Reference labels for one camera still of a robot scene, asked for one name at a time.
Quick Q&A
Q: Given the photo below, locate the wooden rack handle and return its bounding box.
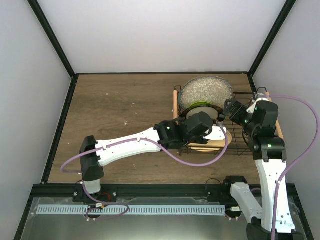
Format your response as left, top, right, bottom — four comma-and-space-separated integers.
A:
173, 90, 179, 119
265, 91, 284, 140

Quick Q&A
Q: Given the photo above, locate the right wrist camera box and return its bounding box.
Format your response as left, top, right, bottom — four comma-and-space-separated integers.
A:
252, 92, 267, 101

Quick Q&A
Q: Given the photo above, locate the white slotted cable duct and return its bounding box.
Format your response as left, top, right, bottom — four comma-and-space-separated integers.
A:
36, 204, 226, 216

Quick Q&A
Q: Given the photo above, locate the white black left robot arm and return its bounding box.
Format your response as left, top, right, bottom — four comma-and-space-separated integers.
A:
79, 112, 214, 202

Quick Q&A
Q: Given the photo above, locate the black wire dish rack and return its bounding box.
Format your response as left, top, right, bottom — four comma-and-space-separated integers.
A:
174, 85, 254, 156

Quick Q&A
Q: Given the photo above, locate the glossy black plate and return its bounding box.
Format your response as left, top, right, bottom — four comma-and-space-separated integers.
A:
181, 105, 226, 127

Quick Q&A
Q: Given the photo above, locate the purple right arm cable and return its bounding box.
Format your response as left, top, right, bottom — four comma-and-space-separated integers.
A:
267, 94, 317, 240

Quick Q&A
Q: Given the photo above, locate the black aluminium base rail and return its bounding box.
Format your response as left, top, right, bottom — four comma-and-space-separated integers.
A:
29, 183, 298, 203

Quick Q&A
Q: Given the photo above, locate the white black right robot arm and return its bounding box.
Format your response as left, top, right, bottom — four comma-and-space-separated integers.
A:
222, 98, 304, 240

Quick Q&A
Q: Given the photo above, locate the green plate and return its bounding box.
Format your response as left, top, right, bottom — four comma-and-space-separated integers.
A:
188, 101, 212, 109

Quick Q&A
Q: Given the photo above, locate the orange plate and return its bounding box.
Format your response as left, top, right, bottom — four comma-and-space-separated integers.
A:
187, 139, 226, 153

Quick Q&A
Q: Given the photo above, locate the right wooden rack handle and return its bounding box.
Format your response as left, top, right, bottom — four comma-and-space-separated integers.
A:
265, 91, 284, 140

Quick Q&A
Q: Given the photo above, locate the left wooden rack handle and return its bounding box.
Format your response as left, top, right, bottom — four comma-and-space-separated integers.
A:
173, 90, 179, 119

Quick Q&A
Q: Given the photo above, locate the black cage frame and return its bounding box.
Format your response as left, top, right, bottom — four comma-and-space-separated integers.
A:
13, 0, 316, 240

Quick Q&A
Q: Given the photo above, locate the speckled grey large plate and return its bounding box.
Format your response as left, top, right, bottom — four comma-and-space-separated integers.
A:
178, 75, 234, 110

